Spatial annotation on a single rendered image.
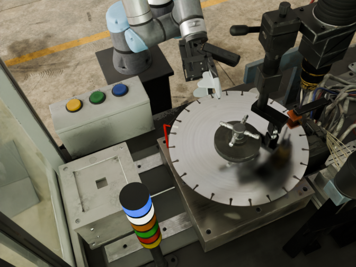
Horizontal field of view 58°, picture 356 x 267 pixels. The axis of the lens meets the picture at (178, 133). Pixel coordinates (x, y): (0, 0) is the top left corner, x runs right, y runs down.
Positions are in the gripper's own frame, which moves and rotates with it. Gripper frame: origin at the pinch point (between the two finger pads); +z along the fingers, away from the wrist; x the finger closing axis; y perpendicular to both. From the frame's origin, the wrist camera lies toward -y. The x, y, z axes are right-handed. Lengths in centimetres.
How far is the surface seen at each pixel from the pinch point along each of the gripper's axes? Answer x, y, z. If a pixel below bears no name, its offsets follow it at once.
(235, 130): 19.7, 1.4, 9.4
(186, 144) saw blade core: 14.1, 12.4, 10.2
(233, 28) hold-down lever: 34.0, 1.0, -8.5
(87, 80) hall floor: -138, 59, -53
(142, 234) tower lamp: 34.9, 24.9, 24.0
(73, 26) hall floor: -173, 68, -110
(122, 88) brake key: -3.8, 26.1, -10.6
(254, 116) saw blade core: 11.6, -6.0, 6.8
